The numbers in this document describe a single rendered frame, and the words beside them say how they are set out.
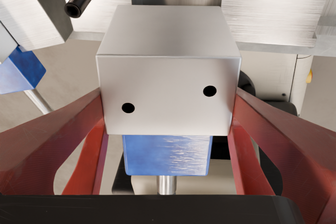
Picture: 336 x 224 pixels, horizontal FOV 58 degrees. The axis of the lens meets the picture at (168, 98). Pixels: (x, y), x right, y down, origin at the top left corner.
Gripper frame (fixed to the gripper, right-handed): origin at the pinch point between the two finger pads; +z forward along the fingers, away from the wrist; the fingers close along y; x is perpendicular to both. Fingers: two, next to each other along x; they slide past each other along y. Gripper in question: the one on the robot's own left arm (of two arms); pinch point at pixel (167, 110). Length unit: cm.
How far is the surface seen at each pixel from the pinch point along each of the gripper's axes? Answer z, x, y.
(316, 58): 98, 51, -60
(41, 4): 13.5, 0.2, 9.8
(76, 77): 118, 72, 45
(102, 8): 8.6, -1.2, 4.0
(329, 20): 8.9, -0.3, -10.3
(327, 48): 16.0, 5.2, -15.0
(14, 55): 13.8, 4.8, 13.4
